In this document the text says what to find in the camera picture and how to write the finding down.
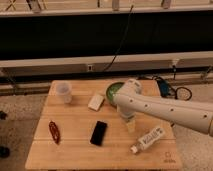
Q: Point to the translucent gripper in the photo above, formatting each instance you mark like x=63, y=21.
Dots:
x=131, y=125

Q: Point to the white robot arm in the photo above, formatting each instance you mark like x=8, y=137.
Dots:
x=193, y=115

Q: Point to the clear plastic bottle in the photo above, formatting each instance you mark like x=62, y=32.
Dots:
x=148, y=139

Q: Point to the black phone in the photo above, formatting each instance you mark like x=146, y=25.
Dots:
x=98, y=133

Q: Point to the green bowl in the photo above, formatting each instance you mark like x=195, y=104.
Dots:
x=111, y=90

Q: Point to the blue object on floor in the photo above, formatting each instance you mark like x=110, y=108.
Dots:
x=164, y=87

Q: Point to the translucent plastic cup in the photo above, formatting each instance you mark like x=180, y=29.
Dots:
x=63, y=91

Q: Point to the wall power outlet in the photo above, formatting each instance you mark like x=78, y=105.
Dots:
x=90, y=68

